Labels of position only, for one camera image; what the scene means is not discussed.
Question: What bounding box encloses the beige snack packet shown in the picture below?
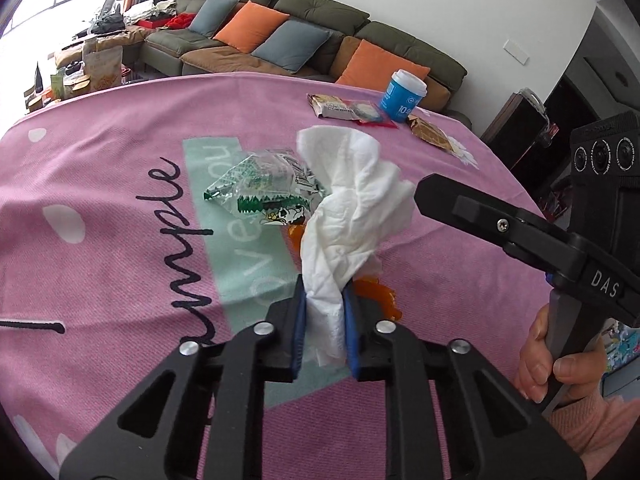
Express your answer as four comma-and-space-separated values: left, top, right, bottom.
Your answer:
306, 93, 359, 122

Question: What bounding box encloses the green and clear plastic wrapper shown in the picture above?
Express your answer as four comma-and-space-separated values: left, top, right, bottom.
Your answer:
202, 146, 327, 227

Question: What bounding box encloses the white tissue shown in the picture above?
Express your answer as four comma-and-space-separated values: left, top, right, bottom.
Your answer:
296, 125, 417, 368

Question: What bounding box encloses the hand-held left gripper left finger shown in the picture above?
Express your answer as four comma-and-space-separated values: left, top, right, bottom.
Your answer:
59, 274, 308, 480

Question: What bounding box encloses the red snack packet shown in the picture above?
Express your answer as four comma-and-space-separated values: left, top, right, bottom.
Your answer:
350, 101, 399, 129

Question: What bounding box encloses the small blue-grey cushion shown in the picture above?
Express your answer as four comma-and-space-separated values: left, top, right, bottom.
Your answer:
189, 0, 241, 39

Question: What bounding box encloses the brown paper bag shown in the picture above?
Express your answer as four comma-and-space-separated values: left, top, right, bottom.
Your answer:
82, 37, 124, 91

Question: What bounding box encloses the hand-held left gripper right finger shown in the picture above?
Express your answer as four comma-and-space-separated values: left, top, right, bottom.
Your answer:
343, 284, 587, 480

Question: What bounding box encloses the dark wooden cabinet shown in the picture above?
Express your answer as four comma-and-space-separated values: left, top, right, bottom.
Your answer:
480, 88, 557, 172

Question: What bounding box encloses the cluttered coffee table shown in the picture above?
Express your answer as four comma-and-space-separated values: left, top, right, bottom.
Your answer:
24, 57, 136, 112

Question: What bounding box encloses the pile of clothes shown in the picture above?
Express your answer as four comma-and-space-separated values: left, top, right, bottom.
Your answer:
125, 0, 194, 32

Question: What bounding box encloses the person's right hand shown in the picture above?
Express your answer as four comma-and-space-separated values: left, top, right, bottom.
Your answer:
515, 304, 609, 404

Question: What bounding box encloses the colourful printed bag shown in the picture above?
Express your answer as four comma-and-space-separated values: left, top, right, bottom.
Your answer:
599, 319, 640, 402

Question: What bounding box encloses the person's right forearm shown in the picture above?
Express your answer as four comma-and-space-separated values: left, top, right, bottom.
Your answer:
542, 385, 640, 480

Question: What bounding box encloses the blue cup with white lid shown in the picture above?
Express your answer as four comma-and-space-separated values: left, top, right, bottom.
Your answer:
378, 70, 429, 124

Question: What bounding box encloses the pink printed tablecloth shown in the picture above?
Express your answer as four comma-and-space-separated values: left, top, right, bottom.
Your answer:
0, 71, 556, 480

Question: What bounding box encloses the golden brown snack packet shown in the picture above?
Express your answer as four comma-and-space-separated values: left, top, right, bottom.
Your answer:
406, 114, 464, 154

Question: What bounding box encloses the large blue-grey cushion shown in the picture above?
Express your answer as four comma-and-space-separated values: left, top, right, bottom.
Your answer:
251, 20, 334, 74

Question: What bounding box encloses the orange cushion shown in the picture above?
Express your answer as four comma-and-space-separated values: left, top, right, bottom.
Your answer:
334, 39, 431, 89
212, 1, 290, 55

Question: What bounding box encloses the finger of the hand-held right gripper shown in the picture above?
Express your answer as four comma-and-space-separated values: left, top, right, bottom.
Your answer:
415, 174, 590, 287

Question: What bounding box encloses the green sectional sofa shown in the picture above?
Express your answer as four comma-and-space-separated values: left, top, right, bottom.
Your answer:
141, 0, 474, 129

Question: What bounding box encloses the black bag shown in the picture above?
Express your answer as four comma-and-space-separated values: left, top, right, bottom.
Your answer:
89, 9, 127, 37

